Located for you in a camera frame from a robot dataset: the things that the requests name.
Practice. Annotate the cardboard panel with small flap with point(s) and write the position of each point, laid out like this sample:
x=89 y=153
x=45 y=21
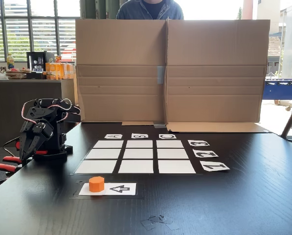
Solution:
x=119 y=49

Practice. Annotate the paper sheet number 2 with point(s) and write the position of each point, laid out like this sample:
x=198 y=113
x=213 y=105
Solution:
x=205 y=153

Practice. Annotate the grey tape on cardboard seam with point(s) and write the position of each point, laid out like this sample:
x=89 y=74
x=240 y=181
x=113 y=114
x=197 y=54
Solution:
x=160 y=74

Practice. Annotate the grey tape on table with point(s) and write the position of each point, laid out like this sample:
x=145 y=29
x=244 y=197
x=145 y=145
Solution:
x=159 y=125

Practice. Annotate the clear tape scraps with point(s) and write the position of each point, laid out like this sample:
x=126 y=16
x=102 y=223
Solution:
x=158 y=220

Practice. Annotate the white nine-square grid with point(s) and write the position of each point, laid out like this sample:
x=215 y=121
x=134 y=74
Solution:
x=138 y=156

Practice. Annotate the blue foosball table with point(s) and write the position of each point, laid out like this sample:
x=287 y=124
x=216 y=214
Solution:
x=282 y=89

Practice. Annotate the orange carton pack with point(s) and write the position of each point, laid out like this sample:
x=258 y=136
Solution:
x=59 y=71

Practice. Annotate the white arrow paper sheet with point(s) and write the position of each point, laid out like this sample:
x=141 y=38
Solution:
x=121 y=189

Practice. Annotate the orange round token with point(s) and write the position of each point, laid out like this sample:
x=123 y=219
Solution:
x=96 y=184

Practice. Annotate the food tray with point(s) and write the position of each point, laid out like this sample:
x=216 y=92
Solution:
x=15 y=73

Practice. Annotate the paper sheet letter A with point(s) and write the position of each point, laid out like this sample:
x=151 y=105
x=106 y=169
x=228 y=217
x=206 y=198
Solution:
x=113 y=136

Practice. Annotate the paper sheet letter B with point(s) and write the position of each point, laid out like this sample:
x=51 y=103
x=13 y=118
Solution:
x=140 y=136

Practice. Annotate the dark counter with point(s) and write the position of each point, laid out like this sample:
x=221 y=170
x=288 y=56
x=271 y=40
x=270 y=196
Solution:
x=8 y=102

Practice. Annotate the paper sheet number 1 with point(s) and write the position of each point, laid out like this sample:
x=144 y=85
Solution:
x=214 y=166

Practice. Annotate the yellow bottle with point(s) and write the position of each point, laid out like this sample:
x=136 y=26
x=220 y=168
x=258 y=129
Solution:
x=10 y=61

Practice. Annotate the paper sheet letter C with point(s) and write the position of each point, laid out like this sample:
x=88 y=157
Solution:
x=167 y=136

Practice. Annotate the cardboard panel with large flap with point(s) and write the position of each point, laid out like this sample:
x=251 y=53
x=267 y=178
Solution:
x=216 y=49

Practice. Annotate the person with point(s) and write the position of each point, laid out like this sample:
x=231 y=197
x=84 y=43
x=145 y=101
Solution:
x=136 y=12

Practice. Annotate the paper sheet number 3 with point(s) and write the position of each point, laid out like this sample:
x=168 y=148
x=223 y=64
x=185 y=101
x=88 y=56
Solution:
x=198 y=143

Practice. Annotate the black mini fridge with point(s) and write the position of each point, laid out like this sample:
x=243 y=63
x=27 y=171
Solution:
x=38 y=61

